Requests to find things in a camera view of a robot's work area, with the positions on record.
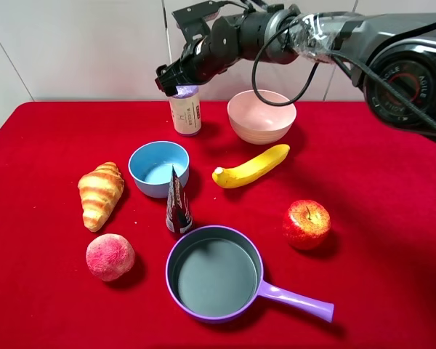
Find purple toy frying pan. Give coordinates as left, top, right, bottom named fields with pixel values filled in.
left=165, top=225, right=334, bottom=323

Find yellow toy banana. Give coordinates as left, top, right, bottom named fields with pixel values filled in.
left=212, top=144, right=290, bottom=189

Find black cable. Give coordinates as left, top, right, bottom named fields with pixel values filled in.
left=251, top=21, right=436, bottom=143

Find toy croissant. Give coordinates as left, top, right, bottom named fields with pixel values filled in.
left=78, top=161, right=124, bottom=233

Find pink toy peach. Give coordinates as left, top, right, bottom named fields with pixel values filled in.
left=86, top=233, right=135, bottom=282

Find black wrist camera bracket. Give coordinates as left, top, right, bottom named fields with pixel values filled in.
left=172, top=1, right=220, bottom=43

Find purple garbage bag roll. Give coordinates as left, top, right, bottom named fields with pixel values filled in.
left=169, top=85, right=201, bottom=136

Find red toy apple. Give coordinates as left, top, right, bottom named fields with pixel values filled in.
left=282, top=200, right=331, bottom=250

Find blue bowl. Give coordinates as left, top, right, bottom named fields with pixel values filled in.
left=128, top=141, right=190, bottom=198

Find dark cone snack packet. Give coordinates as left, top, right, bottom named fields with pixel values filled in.
left=166, top=168, right=193, bottom=234

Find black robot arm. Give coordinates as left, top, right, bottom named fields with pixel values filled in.
left=156, top=1, right=436, bottom=143

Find pink bowl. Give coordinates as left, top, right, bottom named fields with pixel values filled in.
left=227, top=90, right=297, bottom=145

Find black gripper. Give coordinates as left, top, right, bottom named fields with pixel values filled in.
left=155, top=15, right=243, bottom=97

